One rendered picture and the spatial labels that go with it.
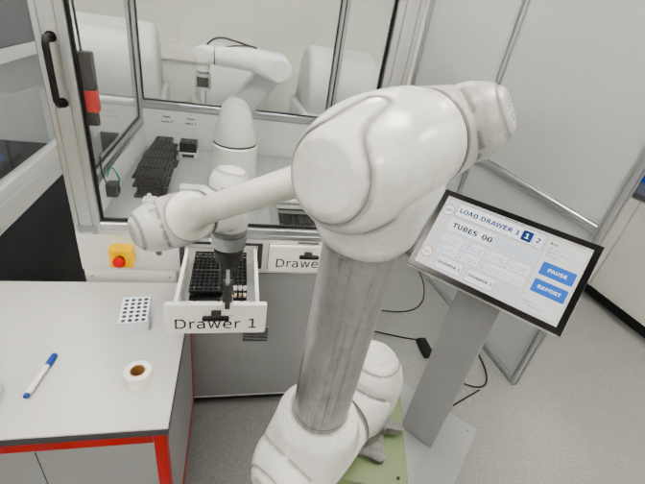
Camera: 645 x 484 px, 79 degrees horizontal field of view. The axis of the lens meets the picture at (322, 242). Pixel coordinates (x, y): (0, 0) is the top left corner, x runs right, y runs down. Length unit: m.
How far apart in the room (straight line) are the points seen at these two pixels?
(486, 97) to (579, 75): 1.82
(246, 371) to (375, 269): 1.48
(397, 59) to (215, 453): 1.69
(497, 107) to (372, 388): 0.58
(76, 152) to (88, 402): 0.71
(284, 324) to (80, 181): 0.92
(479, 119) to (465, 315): 1.13
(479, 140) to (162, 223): 0.59
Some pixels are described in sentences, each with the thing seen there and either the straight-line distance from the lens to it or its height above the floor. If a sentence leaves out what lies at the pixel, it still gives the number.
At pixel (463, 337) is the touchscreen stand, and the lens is 1.63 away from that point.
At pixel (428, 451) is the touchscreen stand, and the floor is 0.04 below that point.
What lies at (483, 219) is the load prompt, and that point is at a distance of 1.46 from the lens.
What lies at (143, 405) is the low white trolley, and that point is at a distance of 1.18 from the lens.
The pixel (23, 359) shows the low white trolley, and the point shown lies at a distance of 1.38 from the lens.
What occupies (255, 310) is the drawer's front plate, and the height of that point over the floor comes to 0.91.
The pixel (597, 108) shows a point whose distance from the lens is 2.23.
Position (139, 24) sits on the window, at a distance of 1.27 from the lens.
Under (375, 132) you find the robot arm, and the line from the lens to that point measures 0.36.
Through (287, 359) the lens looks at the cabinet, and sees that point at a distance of 1.86.
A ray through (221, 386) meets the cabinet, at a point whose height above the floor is 0.14.
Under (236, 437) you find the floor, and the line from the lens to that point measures 1.99.
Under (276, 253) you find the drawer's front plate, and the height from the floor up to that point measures 0.90.
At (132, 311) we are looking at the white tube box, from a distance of 1.39.
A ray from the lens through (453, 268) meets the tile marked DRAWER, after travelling 1.41.
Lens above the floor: 1.70
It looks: 31 degrees down
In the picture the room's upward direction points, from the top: 10 degrees clockwise
